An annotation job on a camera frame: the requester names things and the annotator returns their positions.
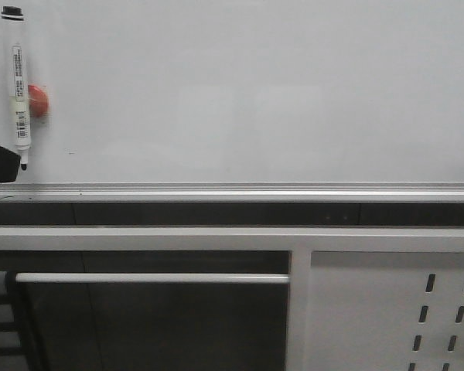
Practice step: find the red round magnet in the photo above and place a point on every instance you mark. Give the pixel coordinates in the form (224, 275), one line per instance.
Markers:
(38, 101)

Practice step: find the whiteboard with aluminium frame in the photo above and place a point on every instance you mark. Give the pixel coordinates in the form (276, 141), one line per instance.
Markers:
(245, 100)

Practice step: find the white metal stand frame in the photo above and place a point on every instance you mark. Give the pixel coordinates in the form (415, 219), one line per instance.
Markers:
(302, 242)

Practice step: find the white perforated pegboard panel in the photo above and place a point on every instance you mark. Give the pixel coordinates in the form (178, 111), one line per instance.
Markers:
(385, 311)

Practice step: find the white horizontal metal rod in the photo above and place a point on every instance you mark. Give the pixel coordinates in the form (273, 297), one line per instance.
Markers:
(125, 278)

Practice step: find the white whiteboard marker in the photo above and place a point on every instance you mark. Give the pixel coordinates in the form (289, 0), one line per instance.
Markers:
(16, 79)

